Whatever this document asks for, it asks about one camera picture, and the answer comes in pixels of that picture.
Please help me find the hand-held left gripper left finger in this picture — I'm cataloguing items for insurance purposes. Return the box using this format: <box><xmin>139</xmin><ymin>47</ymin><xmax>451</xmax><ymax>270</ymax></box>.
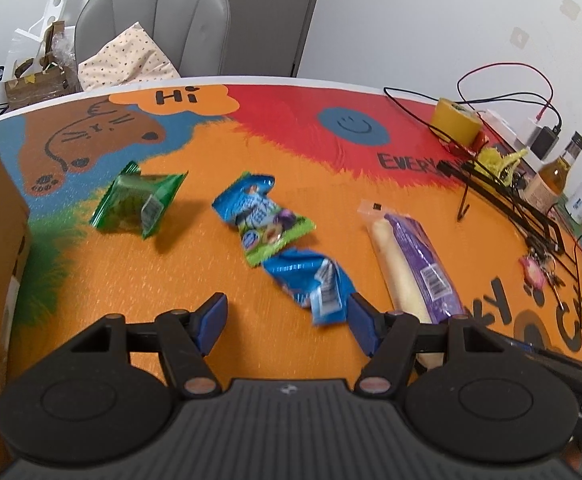
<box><xmin>66</xmin><ymin>292</ymin><xmax>229</xmax><ymax>398</ymax></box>

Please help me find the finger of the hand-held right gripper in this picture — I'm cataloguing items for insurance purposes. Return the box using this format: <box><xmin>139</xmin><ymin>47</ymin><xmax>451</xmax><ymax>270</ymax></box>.
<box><xmin>486</xmin><ymin>331</ymin><xmax>582</xmax><ymax>386</ymax></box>

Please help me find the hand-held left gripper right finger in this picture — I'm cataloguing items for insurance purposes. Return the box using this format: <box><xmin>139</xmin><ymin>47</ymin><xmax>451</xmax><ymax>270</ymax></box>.
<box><xmin>348</xmin><ymin>292</ymin><xmax>516</xmax><ymax>395</ymax></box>

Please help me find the purple-wrapped white snack stick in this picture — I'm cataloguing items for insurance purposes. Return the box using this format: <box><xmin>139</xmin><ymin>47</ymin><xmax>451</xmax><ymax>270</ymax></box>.
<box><xmin>360</xmin><ymin>201</ymin><xmax>464</xmax><ymax>371</ymax></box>

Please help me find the blue and green snack packet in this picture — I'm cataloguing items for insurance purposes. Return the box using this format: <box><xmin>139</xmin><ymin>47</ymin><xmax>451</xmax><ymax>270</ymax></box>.
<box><xmin>212</xmin><ymin>172</ymin><xmax>318</xmax><ymax>268</ymax></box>

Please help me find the dark green snack packet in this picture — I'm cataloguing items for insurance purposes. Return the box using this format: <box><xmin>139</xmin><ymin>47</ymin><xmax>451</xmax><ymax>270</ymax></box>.
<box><xmin>90</xmin><ymin>161</ymin><xmax>189</xmax><ymax>240</ymax></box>

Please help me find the colourful printed table mat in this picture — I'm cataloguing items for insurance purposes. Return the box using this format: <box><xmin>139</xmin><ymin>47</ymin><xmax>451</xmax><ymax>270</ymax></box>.
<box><xmin>0</xmin><ymin>77</ymin><xmax>582</xmax><ymax>386</ymax></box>

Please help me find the amber liquid glass bottle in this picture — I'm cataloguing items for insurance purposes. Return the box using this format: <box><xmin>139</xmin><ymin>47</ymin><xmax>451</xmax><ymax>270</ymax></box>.
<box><xmin>523</xmin><ymin>131</ymin><xmax>582</xmax><ymax>213</ymax></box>

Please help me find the yellow crinkled wrapper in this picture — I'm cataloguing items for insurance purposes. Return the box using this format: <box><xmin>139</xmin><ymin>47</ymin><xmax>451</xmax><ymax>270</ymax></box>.
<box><xmin>476</xmin><ymin>144</ymin><xmax>529</xmax><ymax>181</ymax></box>

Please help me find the black charger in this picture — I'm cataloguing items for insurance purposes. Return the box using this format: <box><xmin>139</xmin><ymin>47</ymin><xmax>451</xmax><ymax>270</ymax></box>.
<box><xmin>530</xmin><ymin>126</ymin><xmax>562</xmax><ymax>158</ymax></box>

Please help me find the yellow tape roll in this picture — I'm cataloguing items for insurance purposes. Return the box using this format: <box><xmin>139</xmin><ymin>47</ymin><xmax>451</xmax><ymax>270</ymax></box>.
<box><xmin>431</xmin><ymin>98</ymin><xmax>482</xmax><ymax>145</ymax></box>

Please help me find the white power strip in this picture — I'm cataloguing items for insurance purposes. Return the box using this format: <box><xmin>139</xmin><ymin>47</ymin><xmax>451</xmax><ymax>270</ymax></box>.
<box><xmin>478</xmin><ymin>109</ymin><xmax>536</xmax><ymax>148</ymax></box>

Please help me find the dotted cream cushion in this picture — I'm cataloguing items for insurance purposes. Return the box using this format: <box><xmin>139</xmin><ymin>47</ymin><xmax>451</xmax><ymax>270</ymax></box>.
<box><xmin>77</xmin><ymin>21</ymin><xmax>182</xmax><ymax>93</ymax></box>

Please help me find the brown paper bag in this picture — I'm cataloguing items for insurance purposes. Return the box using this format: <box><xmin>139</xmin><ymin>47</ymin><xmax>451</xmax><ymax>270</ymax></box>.
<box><xmin>5</xmin><ymin>20</ymin><xmax>82</xmax><ymax>111</ymax></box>

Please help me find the grey door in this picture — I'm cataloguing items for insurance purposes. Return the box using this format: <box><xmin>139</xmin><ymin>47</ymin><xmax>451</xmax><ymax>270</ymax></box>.
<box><xmin>168</xmin><ymin>0</ymin><xmax>328</xmax><ymax>78</ymax></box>

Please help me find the grey chair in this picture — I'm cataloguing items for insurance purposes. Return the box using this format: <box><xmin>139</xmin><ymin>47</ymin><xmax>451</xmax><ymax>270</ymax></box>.
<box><xmin>75</xmin><ymin>0</ymin><xmax>232</xmax><ymax>93</ymax></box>

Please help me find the pink keychain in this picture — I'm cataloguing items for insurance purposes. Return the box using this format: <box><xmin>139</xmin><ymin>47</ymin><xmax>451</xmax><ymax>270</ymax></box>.
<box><xmin>518</xmin><ymin>252</ymin><xmax>566</xmax><ymax>311</ymax></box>

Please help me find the black wire rack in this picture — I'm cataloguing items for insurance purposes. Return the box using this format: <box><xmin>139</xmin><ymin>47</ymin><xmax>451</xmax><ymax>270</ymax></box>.
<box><xmin>438</xmin><ymin>157</ymin><xmax>569</xmax><ymax>256</ymax></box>

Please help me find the black cable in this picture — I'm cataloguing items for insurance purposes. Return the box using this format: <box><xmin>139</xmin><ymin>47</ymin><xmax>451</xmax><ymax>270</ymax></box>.
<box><xmin>383</xmin><ymin>86</ymin><xmax>564</xmax><ymax>136</ymax></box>

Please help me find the red cable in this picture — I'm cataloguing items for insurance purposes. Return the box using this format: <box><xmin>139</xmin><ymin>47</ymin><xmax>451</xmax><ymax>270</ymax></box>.
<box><xmin>457</xmin><ymin>62</ymin><xmax>556</xmax><ymax>121</ymax></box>

